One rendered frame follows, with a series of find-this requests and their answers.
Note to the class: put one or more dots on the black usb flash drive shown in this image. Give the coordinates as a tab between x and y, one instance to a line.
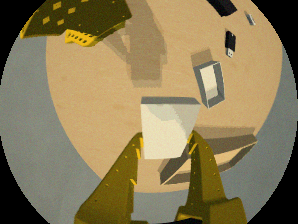
230	43

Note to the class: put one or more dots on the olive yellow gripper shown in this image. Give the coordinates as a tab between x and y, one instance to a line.
113	199

